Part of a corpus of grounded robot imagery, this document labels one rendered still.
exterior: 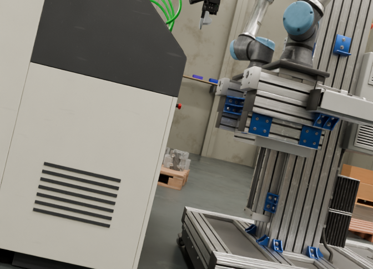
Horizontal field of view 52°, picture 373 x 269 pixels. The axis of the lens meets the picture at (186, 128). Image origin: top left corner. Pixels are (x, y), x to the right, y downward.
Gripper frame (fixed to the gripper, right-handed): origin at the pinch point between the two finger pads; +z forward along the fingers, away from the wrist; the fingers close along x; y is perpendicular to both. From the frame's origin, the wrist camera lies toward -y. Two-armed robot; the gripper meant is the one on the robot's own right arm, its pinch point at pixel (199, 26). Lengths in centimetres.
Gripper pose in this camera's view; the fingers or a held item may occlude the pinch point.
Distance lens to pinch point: 203.8
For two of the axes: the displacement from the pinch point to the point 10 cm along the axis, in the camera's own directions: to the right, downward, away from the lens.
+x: -0.5, -0.1, 10.0
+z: -2.3, 9.7, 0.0
